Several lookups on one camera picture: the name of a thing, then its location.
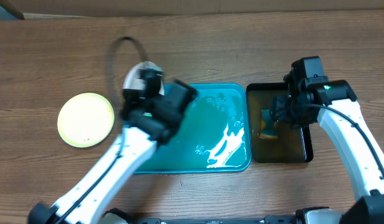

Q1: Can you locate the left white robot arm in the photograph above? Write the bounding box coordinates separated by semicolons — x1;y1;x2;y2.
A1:
27;68;197;223

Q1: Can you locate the green and yellow sponge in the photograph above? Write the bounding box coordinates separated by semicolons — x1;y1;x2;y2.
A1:
259;110;278;139

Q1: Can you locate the black water tray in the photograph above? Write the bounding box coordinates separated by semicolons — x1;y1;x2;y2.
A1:
246;83;314;163

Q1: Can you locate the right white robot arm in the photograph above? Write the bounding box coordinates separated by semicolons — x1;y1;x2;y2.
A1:
270;56;384;224

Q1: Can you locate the teal plastic tray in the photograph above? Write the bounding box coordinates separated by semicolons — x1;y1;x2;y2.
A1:
136;83;251;174

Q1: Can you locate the yellow plate with sauce stain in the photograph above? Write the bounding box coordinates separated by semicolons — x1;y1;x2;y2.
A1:
57;93;115;148

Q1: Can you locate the white plate with dark stain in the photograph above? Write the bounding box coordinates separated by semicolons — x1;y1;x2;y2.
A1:
123;62;164;95

